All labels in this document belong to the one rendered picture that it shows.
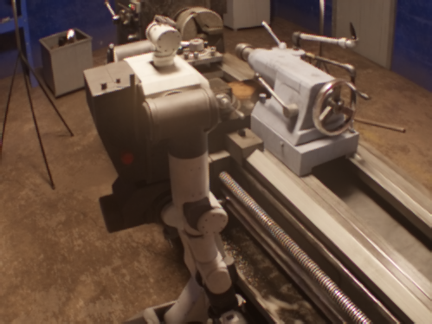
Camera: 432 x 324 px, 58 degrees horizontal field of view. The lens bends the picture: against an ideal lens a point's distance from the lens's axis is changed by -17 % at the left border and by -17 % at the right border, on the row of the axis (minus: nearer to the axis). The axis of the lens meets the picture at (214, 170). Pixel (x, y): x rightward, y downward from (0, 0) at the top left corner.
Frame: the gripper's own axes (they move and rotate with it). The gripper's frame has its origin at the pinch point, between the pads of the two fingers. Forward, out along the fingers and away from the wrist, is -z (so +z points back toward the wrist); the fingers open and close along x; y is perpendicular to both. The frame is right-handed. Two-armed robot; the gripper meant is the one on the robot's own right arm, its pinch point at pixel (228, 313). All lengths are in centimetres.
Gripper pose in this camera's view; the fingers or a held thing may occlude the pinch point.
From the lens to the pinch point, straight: 153.6
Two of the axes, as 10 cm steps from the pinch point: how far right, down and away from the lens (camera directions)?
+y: -4.0, -5.1, 7.6
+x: 8.9, -4.0, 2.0
